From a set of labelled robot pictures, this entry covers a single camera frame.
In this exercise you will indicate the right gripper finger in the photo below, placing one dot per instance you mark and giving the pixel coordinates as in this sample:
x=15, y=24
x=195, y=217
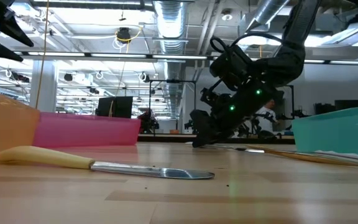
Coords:
x=204, y=127

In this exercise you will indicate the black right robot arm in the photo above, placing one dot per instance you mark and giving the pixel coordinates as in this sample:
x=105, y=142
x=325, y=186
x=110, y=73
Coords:
x=300, y=25

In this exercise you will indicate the person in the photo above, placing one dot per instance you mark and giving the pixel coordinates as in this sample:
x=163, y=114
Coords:
x=267, y=115

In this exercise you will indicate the small orange box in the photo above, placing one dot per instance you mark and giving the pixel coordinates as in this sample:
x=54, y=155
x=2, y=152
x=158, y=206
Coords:
x=175, y=131

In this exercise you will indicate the white structural column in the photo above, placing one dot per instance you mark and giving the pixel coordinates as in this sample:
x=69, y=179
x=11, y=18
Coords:
x=47, y=93

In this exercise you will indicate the orange plastic tray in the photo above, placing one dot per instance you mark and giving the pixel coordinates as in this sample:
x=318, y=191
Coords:
x=5, y=124

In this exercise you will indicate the small dark monitor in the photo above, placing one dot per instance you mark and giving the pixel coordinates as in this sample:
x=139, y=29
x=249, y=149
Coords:
x=323, y=109

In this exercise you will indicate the black monitor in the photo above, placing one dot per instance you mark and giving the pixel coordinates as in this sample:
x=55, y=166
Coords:
x=120, y=107

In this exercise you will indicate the teal plastic tray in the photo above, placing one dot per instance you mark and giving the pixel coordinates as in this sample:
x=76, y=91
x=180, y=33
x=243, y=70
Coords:
x=334, y=133

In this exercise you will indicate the wide dark monitor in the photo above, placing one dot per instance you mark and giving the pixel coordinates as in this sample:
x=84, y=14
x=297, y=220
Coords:
x=350, y=105

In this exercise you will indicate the long ceiling light bar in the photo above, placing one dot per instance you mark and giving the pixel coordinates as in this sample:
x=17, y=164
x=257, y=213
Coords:
x=120, y=55

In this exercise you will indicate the pink plastic tray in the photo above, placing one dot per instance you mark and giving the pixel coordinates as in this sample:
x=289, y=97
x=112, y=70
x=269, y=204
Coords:
x=85, y=130

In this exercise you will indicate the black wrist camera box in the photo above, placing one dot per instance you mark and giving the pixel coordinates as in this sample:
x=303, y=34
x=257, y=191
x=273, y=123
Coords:
x=232, y=68

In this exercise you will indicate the black gantry frame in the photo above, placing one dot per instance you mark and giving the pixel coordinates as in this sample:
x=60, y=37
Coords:
x=172, y=81
x=292, y=102

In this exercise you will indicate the silver ribbed ventilation duct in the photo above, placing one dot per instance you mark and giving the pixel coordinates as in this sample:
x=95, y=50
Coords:
x=169, y=25

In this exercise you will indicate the black hanging ceiling camera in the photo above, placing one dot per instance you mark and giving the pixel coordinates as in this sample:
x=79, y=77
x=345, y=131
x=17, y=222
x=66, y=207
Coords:
x=123, y=35

